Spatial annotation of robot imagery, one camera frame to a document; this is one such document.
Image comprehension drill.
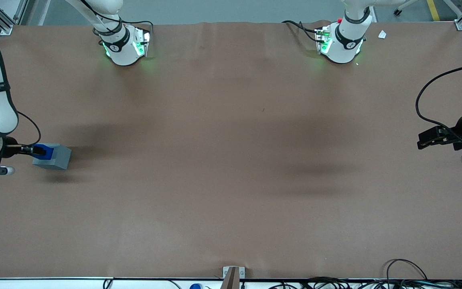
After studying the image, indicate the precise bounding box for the small blue cube part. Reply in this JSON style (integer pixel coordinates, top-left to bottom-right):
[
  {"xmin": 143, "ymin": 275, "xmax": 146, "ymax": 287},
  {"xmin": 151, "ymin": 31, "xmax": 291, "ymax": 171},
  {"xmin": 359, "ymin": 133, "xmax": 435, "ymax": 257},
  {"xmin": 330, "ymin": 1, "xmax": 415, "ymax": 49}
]
[{"xmin": 33, "ymin": 144, "xmax": 54, "ymax": 160}]

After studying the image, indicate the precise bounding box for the long black looping cable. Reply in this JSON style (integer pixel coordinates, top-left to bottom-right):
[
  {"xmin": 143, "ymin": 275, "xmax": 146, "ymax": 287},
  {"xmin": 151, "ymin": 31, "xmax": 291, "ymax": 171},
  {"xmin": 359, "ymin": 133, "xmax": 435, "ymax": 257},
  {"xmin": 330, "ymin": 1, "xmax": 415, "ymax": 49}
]
[{"xmin": 415, "ymin": 62, "xmax": 462, "ymax": 139}]

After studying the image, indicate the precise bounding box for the black left arm base cable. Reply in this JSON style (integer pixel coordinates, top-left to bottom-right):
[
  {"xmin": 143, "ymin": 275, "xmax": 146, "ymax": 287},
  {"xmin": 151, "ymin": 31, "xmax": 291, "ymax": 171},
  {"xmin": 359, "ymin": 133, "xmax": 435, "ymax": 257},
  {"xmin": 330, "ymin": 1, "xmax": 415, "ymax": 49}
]
[{"xmin": 282, "ymin": 20, "xmax": 321, "ymax": 43}]

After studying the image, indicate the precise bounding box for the black right arm base cable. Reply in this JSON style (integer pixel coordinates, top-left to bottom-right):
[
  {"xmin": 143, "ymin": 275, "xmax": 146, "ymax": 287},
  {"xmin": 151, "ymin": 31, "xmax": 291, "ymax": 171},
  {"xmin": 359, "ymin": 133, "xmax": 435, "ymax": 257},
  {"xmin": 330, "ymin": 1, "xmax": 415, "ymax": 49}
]
[{"xmin": 79, "ymin": 0, "xmax": 154, "ymax": 37}]

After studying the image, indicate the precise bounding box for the brown table cover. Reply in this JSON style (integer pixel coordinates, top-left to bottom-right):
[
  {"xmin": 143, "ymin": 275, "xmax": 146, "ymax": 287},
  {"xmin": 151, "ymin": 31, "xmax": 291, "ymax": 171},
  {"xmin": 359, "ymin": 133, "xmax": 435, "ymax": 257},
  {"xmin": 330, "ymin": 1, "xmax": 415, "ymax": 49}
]
[{"xmin": 0, "ymin": 20, "xmax": 462, "ymax": 280}]

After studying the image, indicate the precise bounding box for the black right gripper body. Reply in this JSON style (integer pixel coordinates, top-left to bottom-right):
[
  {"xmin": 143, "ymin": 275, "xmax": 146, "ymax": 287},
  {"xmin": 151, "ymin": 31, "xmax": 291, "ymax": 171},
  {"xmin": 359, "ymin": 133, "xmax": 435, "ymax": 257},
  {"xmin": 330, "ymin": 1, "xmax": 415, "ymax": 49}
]
[{"xmin": 1, "ymin": 136, "xmax": 19, "ymax": 159}]

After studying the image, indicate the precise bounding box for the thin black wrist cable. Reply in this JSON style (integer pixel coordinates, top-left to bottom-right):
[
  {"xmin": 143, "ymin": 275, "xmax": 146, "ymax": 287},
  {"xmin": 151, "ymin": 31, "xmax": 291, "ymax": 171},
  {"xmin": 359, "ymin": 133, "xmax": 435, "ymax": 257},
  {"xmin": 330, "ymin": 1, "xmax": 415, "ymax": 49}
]
[{"xmin": 16, "ymin": 111, "xmax": 42, "ymax": 147}]

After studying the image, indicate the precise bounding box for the gray square socket base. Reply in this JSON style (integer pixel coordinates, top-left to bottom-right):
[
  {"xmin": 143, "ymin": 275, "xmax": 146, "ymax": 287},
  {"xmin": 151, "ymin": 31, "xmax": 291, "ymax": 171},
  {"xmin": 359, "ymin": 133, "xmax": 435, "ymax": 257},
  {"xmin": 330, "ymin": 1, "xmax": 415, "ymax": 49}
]
[{"xmin": 32, "ymin": 144, "xmax": 72, "ymax": 170}]

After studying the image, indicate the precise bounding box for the black cable loop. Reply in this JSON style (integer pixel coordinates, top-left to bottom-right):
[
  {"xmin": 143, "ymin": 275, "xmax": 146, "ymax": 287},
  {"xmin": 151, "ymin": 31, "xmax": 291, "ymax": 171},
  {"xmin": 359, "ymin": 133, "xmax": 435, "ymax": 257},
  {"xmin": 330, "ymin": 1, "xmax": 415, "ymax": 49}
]
[{"xmin": 385, "ymin": 259, "xmax": 429, "ymax": 281}]

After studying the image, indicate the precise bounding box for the white chair leg with caster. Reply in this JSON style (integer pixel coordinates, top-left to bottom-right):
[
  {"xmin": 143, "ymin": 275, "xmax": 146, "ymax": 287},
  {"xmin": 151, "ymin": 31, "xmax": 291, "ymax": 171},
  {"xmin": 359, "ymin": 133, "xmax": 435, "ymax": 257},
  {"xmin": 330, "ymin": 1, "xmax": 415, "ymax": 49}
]
[{"xmin": 393, "ymin": 0, "xmax": 421, "ymax": 16}]

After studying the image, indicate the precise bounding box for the tangled black cable bundle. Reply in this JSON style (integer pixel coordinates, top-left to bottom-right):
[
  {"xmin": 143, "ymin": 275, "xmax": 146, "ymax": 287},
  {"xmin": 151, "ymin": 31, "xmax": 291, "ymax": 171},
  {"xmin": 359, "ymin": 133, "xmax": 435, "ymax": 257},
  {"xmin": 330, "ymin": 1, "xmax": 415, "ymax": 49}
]
[{"xmin": 269, "ymin": 276, "xmax": 462, "ymax": 289}]

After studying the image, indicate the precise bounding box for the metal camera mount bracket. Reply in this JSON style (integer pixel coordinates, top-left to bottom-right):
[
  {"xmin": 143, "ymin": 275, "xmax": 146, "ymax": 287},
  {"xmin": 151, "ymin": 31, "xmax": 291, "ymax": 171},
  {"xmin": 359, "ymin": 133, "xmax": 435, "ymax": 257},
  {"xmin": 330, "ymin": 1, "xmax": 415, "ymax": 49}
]
[{"xmin": 223, "ymin": 266, "xmax": 245, "ymax": 289}]

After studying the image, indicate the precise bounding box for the black arm base cable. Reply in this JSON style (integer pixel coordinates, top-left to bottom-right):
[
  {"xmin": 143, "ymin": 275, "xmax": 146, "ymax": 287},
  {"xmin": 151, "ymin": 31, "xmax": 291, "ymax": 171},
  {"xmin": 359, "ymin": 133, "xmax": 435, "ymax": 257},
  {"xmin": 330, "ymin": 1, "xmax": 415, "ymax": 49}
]
[
  {"xmin": 79, "ymin": 0, "xmax": 154, "ymax": 37},
  {"xmin": 282, "ymin": 20, "xmax": 321, "ymax": 43}
]

